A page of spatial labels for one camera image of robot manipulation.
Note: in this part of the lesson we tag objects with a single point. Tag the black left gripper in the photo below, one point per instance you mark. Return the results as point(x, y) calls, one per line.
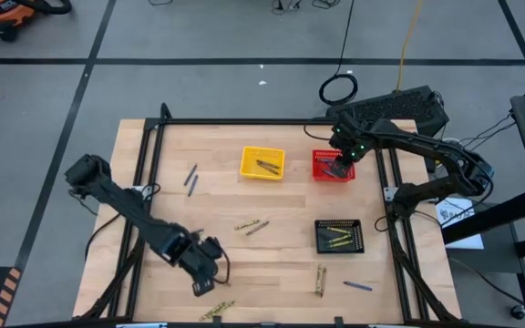
point(198, 259)

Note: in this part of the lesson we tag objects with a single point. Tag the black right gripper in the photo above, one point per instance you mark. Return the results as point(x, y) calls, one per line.
point(351, 157)

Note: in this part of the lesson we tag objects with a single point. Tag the silver aluminium bar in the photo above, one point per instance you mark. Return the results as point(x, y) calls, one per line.
point(141, 325)
point(390, 326)

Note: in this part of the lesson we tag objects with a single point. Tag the black computer case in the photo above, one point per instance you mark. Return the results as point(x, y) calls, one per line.
point(394, 102)

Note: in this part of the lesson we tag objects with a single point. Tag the red plastic basket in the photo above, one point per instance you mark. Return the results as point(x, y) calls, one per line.
point(319, 175)

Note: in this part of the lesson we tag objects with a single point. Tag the yellow plastic basket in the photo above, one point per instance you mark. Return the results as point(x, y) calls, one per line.
point(249, 171)

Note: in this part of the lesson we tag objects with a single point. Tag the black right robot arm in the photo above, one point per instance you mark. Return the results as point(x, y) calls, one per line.
point(426, 144)

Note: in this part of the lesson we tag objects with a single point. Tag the brown crayon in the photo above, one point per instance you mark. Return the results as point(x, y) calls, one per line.
point(257, 228)
point(268, 169)
point(268, 163)

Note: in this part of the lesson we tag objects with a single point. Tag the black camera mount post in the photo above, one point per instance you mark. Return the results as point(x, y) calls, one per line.
point(166, 111)

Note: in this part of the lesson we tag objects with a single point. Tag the black caster wheel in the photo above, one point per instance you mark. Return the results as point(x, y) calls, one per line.
point(517, 312)

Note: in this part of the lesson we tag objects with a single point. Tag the black plastic basket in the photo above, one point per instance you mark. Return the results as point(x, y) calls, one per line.
point(324, 237)

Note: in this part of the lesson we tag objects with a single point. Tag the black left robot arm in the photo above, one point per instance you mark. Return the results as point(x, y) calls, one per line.
point(121, 200)

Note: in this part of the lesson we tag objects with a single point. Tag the black metal bar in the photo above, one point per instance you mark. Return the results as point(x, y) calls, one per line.
point(517, 207)

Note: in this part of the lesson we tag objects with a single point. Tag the white paper sheet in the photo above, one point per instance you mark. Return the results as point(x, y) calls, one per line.
point(465, 239)

